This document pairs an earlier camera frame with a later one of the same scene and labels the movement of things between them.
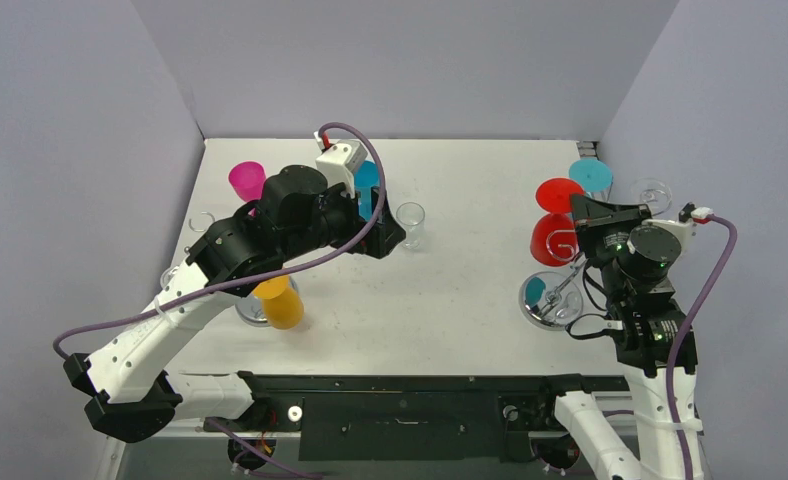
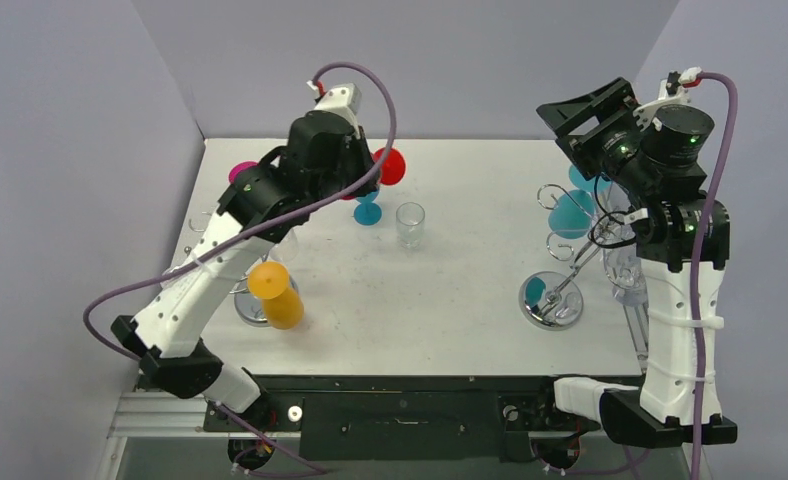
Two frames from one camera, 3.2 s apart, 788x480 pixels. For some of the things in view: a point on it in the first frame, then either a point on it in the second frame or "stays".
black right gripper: [608, 217] -> [592, 124]
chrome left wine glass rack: [200, 231] stays
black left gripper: [382, 237] -> [360, 149]
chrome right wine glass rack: [550, 300] stays
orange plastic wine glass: [283, 305] stays
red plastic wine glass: [553, 239] -> [392, 171]
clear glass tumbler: [411, 218] stays
